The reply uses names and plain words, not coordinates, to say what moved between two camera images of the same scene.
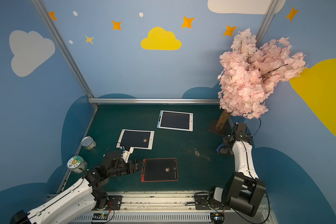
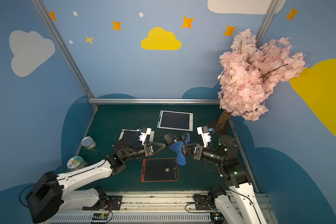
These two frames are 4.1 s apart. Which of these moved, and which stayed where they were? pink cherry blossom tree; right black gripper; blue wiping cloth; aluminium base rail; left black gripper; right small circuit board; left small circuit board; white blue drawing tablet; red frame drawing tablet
Moved: blue wiping cloth; right black gripper; left black gripper
Stayed: pink cherry blossom tree; aluminium base rail; white blue drawing tablet; red frame drawing tablet; left small circuit board; right small circuit board
